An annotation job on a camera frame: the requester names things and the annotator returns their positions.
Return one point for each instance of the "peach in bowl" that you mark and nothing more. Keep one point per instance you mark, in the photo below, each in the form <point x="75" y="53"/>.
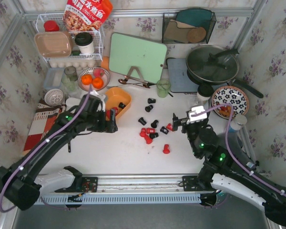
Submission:
<point x="98" y="72"/>

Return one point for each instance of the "black handled fork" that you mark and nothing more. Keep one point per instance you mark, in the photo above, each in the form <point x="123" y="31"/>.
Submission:
<point x="69" y="147"/>

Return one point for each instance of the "orange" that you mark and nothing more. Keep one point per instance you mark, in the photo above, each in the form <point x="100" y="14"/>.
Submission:
<point x="86" y="79"/>
<point x="97" y="83"/>

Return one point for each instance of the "red capsule pair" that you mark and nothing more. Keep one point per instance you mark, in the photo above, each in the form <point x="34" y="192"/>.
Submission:
<point x="143" y="132"/>
<point x="150" y="130"/>

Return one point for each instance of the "grey induction cooker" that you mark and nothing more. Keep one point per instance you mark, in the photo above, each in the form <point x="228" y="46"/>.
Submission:
<point x="179" y="80"/>

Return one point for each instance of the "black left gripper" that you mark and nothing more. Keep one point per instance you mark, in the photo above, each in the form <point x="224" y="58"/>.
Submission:
<point x="112" y="121"/>

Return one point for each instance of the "green glass cup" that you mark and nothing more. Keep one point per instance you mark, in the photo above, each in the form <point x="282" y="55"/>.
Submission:
<point x="163" y="87"/>

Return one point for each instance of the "grey blue cloth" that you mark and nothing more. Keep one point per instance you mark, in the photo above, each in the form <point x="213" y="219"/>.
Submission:
<point x="236" y="147"/>

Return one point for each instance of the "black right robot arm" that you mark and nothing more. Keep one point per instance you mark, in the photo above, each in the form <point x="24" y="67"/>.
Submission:
<point x="226" y="167"/>

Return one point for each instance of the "water bottle silver cap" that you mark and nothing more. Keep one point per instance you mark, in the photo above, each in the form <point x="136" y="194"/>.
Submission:
<point x="237" y="123"/>

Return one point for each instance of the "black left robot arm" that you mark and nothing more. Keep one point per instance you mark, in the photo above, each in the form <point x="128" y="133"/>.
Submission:
<point x="21" y="183"/>

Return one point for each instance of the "orange sponge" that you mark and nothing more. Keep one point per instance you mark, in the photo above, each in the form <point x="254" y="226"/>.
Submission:
<point x="105" y="62"/>

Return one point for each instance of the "striped cloth mat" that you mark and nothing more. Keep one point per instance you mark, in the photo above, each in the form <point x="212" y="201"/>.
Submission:
<point x="43" y="120"/>

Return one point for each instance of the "orange right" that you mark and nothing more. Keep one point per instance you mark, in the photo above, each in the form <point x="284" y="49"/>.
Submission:
<point x="97" y="83"/>

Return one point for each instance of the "copper spoon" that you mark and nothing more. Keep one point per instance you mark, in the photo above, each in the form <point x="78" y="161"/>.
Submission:
<point x="140" y="84"/>

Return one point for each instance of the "fried food pieces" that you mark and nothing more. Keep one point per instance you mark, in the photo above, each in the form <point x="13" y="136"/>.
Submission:
<point x="225" y="111"/>

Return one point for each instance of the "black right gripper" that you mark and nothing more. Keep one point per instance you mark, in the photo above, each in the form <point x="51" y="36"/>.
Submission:
<point x="183" y="122"/>

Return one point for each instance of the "clear storage box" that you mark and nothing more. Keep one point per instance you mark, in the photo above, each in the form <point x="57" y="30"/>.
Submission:
<point x="53" y="78"/>

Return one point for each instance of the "orange left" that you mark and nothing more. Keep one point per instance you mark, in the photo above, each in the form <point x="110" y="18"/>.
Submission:
<point x="86" y="79"/>

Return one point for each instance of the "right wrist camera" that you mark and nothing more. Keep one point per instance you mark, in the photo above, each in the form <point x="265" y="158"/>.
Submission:
<point x="197" y="113"/>

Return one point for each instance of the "grey glass jar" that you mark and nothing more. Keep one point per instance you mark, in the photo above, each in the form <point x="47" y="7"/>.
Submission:
<point x="69" y="79"/>

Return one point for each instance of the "black capsule numbered four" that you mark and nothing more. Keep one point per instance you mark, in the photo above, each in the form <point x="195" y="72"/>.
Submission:
<point x="164" y="130"/>

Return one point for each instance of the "flower patterned plate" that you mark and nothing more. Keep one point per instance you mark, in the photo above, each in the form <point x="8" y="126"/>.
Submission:
<point x="230" y="95"/>

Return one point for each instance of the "black capsule top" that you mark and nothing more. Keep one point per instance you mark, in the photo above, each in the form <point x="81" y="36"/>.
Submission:
<point x="151" y="100"/>

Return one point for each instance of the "fruit bowl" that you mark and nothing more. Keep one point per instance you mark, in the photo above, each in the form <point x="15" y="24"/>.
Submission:
<point x="105" y="78"/>

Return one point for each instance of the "orange storage basket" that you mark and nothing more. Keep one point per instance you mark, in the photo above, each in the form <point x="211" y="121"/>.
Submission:
<point x="115" y="96"/>

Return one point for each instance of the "coffee cup black lid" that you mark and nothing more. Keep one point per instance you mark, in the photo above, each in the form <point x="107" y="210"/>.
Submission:
<point x="204" y="93"/>

